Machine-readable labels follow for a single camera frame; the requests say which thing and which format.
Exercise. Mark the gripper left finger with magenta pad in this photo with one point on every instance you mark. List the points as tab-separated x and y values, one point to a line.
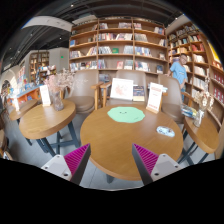
70	167

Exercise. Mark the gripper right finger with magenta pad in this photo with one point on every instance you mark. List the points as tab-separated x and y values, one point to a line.
152	166

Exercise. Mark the green round mouse pad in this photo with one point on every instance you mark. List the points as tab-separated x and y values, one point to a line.
126	114

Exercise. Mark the round wooden left table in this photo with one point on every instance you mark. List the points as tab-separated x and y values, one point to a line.
43	124

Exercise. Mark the round wooden table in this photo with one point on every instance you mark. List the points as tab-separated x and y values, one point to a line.
43	124
111	141
205	137

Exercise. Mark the round wooden centre table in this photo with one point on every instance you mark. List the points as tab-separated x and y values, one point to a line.
111	141

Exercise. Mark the round wooden right table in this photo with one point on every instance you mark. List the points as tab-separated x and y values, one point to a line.
205	137

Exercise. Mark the brown armchair right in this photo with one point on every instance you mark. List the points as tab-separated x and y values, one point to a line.
174	98

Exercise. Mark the brown armchair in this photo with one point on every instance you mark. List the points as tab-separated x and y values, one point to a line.
138	78
85	92
174	98

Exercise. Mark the white sign stand on centre table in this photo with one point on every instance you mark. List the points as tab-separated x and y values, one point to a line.
155	96

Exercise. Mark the dark book on chair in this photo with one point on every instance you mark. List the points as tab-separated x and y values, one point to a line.
138	93

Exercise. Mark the small wooden table far left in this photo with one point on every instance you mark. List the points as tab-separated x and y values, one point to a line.
15	115

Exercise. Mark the brown armchair left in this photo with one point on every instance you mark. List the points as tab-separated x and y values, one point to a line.
85	92

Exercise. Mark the white sign stand left table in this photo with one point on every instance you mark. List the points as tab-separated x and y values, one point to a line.
45	95

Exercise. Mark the white picture book on chair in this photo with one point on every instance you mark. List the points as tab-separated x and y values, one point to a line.
122	89

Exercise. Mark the vase with white flowers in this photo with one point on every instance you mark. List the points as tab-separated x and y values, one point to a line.
205	101

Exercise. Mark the glass vase with dried flowers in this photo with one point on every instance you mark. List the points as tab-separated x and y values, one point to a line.
57	84

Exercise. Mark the brown armchair middle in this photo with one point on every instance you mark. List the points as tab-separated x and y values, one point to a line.
138	78

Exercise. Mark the man in blue shirt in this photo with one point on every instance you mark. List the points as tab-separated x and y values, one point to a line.
178	71

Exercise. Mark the wooden bookshelf right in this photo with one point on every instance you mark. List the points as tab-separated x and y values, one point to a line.
203	67

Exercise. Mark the distant wooden bookshelf left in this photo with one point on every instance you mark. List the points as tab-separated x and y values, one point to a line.
38	65

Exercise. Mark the large wooden bookshelf centre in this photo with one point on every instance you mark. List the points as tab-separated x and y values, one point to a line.
115	43

